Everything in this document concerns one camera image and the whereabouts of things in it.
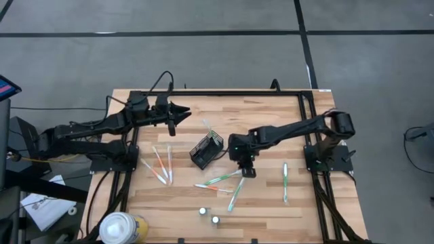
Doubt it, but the white lidded wipes canister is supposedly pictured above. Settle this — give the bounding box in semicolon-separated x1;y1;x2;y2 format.
98;211;149;244

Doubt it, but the yellow cable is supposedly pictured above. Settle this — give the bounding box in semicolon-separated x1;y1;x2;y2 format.
20;152;82;164

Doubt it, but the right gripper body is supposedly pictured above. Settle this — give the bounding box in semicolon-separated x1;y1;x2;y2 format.
229;132;262;169

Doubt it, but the black wire basket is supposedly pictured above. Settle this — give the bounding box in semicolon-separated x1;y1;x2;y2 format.
189;130;225;171

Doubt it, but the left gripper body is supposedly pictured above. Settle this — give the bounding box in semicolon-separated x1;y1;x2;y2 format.
149;101;177;137

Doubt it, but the black floor cable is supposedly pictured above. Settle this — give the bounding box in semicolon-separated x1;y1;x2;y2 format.
403;125;434;174

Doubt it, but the white paper booklet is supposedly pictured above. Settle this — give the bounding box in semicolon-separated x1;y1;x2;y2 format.
20;192;77;232

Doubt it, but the black desk stand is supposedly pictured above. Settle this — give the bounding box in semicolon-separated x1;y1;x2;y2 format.
0;116;89;204

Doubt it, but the screen with blue display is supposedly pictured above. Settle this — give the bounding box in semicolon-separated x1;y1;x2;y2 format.
0;74;22;102

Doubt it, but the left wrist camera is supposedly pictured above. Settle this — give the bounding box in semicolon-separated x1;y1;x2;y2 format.
155;94;170;113

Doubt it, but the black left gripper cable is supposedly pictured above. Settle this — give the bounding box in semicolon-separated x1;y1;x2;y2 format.
145;70;175;102

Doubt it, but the white paper sheet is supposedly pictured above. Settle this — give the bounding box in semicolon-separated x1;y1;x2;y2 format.
48;174;66;186

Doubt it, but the black table frame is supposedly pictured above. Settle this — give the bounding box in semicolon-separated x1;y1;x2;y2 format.
79;81;372;244

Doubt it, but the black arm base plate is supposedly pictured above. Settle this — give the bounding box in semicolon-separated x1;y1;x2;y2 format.
304;144;354;173
90;144;140;173

